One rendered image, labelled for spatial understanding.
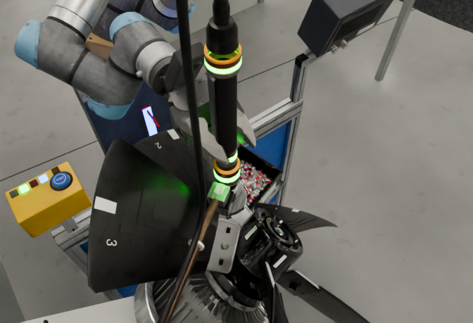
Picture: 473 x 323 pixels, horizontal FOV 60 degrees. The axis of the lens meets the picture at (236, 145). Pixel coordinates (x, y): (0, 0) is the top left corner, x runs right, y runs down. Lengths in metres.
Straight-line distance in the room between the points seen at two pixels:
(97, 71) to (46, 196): 0.41
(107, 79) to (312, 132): 1.83
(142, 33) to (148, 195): 0.28
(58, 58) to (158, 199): 0.31
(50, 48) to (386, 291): 1.78
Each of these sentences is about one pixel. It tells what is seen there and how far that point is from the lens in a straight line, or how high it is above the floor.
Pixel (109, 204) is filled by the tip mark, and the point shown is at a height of 1.43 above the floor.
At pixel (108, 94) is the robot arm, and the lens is 0.79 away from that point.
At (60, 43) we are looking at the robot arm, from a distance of 0.80.
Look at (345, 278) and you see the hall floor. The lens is 2.10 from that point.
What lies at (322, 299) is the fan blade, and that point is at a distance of 0.87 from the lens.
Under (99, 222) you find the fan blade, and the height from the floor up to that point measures 1.43.
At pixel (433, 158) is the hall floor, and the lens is 2.58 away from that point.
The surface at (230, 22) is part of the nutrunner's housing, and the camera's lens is 0.46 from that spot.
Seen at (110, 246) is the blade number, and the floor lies 1.41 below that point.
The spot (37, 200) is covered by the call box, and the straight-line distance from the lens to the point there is 1.10.
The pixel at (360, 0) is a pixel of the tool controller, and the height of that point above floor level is 1.23.
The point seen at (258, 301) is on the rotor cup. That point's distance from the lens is 0.81.
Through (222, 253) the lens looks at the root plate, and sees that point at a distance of 0.75.
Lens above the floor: 1.95
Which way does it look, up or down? 55 degrees down
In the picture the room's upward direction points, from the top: straight up
